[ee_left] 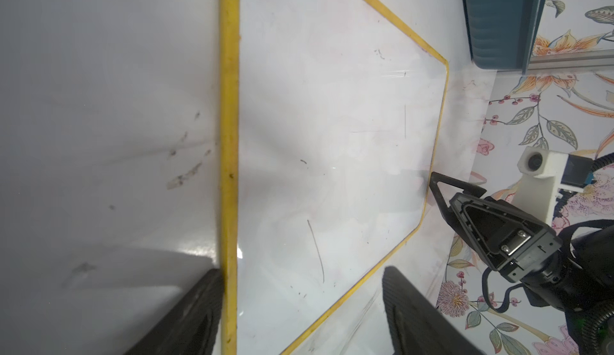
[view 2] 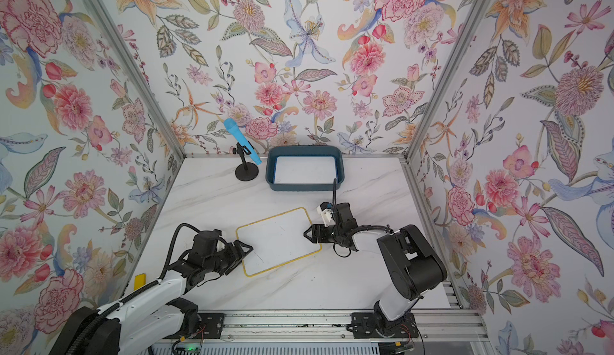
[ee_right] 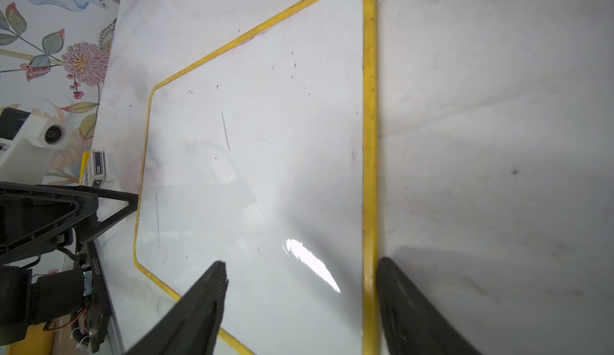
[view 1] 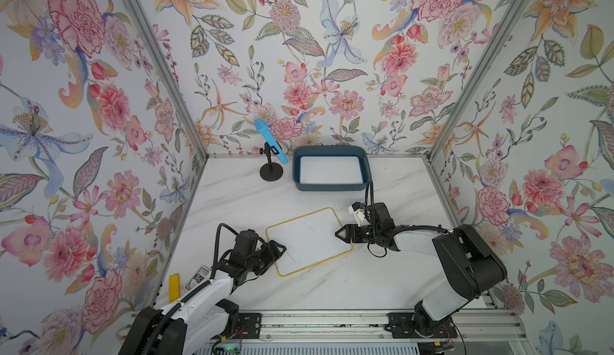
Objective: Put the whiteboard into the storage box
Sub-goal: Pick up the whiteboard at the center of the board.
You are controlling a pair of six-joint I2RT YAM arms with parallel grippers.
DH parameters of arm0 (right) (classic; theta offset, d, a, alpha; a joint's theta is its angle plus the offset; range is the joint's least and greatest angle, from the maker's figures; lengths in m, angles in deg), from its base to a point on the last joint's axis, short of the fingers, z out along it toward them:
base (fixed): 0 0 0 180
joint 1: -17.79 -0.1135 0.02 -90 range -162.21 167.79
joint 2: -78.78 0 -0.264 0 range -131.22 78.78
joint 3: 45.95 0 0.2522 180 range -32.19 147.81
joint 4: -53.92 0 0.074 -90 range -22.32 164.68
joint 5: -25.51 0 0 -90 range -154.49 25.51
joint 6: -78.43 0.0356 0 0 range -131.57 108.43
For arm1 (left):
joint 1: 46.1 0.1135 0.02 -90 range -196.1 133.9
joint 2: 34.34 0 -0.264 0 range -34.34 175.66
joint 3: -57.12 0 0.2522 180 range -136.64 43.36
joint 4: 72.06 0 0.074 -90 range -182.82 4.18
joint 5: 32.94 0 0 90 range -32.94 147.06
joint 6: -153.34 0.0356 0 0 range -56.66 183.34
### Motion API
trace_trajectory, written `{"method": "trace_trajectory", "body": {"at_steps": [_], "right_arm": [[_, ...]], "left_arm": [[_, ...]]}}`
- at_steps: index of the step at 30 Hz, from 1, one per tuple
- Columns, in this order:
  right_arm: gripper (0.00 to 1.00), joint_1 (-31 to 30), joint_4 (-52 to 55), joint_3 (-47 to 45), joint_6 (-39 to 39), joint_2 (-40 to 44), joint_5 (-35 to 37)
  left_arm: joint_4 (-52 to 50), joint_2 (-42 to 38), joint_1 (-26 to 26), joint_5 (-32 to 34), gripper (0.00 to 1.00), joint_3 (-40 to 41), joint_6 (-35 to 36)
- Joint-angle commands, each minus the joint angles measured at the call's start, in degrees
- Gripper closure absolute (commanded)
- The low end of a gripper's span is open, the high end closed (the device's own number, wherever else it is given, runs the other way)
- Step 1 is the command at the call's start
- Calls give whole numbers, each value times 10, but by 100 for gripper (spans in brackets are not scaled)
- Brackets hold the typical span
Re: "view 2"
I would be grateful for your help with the right aluminium corner post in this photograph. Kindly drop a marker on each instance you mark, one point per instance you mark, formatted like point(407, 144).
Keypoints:
point(475, 16)

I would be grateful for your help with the blue-framed whiteboard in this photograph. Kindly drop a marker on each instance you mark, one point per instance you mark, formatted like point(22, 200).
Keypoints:
point(305, 170)

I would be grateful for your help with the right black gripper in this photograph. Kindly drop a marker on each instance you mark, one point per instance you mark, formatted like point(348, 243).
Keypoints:
point(318, 232)

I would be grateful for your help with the teal plastic storage box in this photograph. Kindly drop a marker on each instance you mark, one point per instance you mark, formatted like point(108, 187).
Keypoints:
point(278, 152)

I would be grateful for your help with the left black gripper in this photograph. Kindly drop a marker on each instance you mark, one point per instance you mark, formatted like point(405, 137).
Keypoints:
point(235, 261)

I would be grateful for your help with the blue microphone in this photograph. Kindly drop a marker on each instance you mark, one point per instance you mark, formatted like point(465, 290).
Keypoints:
point(232, 127)

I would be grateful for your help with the aluminium corner post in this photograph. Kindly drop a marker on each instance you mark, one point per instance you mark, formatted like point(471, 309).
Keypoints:
point(132, 71)
point(475, 16)

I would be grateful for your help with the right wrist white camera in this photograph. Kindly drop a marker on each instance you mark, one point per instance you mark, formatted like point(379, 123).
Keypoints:
point(326, 212)

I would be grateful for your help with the yellow-framed whiteboard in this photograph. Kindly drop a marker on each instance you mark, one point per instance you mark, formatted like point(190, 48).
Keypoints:
point(277, 241)

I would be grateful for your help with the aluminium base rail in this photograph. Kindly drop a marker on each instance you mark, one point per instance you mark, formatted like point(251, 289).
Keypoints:
point(333, 326)

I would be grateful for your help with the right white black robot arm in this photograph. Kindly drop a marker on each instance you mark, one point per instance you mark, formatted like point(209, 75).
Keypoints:
point(413, 265)

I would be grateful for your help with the left aluminium corner post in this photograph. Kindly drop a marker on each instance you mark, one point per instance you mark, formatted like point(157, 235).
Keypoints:
point(132, 71)

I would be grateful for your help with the black microphone stand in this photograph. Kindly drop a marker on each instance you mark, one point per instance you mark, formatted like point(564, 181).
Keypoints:
point(246, 171)

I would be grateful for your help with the yellow marker block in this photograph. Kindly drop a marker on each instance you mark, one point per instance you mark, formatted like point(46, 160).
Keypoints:
point(139, 281)

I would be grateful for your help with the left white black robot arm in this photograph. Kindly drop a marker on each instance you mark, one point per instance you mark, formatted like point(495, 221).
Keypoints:
point(159, 309)

